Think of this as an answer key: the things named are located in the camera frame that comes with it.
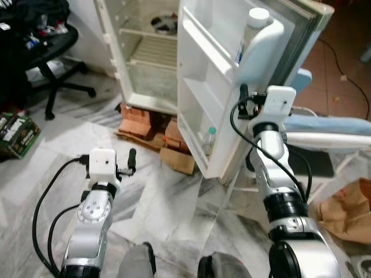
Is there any green printed box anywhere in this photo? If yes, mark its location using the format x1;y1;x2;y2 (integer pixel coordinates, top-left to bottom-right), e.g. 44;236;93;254
0;112;41;159

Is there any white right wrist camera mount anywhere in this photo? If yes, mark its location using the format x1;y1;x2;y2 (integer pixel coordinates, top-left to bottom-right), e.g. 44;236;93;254
264;86;295;125

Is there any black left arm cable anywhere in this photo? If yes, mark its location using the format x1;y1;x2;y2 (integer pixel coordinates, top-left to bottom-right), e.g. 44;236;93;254
32;155;90;276

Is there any orange brick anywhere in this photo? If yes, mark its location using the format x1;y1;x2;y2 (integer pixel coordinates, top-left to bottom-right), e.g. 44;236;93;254
120;104;152;138
164;118;192;152

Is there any grey robot right leg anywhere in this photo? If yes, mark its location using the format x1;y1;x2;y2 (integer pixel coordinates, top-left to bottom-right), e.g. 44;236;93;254
197;252;253;278

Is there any silver fridge door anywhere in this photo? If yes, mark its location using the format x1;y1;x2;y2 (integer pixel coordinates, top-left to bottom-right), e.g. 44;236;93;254
177;0;336;181

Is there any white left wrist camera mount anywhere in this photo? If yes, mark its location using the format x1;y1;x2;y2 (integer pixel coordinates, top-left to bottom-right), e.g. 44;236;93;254
88;148;121;185

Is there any black office chair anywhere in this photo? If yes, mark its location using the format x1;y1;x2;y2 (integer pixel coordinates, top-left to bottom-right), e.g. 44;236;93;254
23;23;97;121

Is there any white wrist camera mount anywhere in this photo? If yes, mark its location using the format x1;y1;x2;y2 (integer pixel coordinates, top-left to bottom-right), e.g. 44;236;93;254
88;148;121;185
264;86;295;125

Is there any white wire fridge shelf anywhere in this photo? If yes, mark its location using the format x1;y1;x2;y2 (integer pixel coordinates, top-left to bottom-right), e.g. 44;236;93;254
130;36;180;73

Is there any white fridge body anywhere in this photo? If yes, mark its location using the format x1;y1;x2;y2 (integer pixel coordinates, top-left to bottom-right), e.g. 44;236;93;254
94;0;189;115

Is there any black clothes pile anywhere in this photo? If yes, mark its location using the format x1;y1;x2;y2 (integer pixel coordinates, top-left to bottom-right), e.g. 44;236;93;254
0;0;71;56

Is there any light blue pillow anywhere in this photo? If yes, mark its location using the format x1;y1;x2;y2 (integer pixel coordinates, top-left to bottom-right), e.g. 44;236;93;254
283;68;371;137

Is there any brown paper bag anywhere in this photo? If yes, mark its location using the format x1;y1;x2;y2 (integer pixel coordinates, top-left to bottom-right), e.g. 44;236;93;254
316;178;371;245

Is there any thin black floor cable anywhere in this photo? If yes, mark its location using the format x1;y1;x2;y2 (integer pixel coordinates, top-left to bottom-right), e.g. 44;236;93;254
318;38;371;105

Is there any white plastic jug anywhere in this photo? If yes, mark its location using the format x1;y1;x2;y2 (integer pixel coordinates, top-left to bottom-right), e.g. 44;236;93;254
235;7;286;87

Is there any grey round floor object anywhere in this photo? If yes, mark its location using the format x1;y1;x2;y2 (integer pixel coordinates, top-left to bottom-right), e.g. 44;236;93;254
348;258;371;278

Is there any small bottle green cap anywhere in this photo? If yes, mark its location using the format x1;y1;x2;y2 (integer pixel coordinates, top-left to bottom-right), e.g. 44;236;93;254
202;126;219;158

